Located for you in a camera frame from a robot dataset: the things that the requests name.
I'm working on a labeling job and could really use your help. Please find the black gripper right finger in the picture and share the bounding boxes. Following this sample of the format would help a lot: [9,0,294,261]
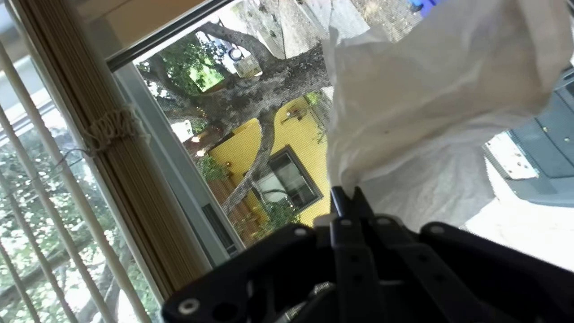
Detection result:
[351,191,515,323]

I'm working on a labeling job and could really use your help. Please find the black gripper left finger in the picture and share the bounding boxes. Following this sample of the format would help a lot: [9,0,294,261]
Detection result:
[330,187,380,323]

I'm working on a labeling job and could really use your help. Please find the white paper napkin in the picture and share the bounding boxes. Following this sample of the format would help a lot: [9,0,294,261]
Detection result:
[324,0,572,230]

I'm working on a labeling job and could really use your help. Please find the window blinds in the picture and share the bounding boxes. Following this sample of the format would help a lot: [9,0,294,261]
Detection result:
[2,0,208,323]

